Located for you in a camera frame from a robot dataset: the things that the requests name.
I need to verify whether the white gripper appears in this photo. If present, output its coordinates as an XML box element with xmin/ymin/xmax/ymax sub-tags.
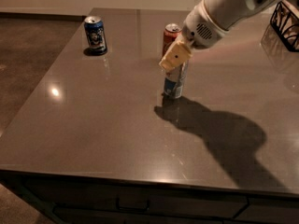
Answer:
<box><xmin>159</xmin><ymin>1</ymin><xmax>228</xmax><ymax>72</ymax></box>

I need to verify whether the silver blue redbull can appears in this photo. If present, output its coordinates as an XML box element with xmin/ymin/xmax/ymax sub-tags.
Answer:
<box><xmin>164</xmin><ymin>62</ymin><xmax>189</xmax><ymax>99</ymax></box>

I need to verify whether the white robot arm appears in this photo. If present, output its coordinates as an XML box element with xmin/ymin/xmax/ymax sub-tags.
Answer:
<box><xmin>159</xmin><ymin>0</ymin><xmax>299</xmax><ymax>72</ymax></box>

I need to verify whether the red coke can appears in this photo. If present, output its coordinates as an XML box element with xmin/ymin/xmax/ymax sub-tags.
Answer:
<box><xmin>162</xmin><ymin>23</ymin><xmax>181</xmax><ymax>55</ymax></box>

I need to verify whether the blue pepsi can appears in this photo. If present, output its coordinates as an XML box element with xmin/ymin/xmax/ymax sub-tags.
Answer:
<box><xmin>84</xmin><ymin>16</ymin><xmax>107</xmax><ymax>55</ymax></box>

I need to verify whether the dark right drawer front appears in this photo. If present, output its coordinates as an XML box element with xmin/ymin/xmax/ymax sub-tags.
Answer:
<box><xmin>236</xmin><ymin>198</ymin><xmax>299</xmax><ymax>224</ymax></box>

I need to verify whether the black wire basket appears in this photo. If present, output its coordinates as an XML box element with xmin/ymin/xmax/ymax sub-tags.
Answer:
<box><xmin>270</xmin><ymin>1</ymin><xmax>299</xmax><ymax>52</ymax></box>

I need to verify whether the dark drawer front with handle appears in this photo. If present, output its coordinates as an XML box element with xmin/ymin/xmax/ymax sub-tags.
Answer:
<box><xmin>25</xmin><ymin>178</ymin><xmax>247</xmax><ymax>217</ymax></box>

